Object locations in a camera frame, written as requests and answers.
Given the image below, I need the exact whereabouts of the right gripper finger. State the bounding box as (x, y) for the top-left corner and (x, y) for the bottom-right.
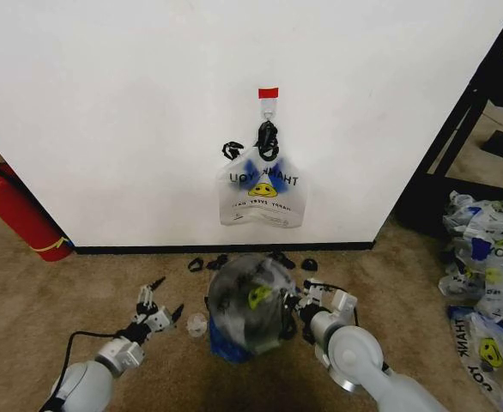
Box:
(301, 277), (337, 303)
(279, 290), (304, 339)

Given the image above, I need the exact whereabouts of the clear smiley bag lining bin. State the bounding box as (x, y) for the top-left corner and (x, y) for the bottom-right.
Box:
(203, 253), (299, 367)

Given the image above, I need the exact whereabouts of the clear thank you garbage bag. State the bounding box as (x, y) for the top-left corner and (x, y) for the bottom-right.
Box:
(215, 119), (312, 228)

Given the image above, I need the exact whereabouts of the clear thank you plastic bag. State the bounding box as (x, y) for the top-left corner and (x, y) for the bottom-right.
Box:
(442, 190), (503, 254)
(437, 233), (503, 319)
(447, 305), (503, 412)

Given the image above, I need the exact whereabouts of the black baseboard strip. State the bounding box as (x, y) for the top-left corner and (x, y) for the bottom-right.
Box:
(71, 241), (376, 255)

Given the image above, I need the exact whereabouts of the red fire extinguisher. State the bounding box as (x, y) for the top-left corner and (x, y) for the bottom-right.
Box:
(0, 152), (75, 264)

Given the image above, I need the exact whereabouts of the black power adapter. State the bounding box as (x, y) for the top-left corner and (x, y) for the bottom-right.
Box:
(480, 130), (503, 159)

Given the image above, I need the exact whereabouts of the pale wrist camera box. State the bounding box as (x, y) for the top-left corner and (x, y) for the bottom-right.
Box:
(329, 288), (359, 319)
(144, 305), (174, 335)

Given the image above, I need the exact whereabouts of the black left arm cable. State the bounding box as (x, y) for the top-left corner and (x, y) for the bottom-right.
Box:
(39, 329), (126, 409)

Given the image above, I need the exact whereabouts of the black shelf frame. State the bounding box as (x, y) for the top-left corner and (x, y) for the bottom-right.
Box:
(393, 0), (503, 241)

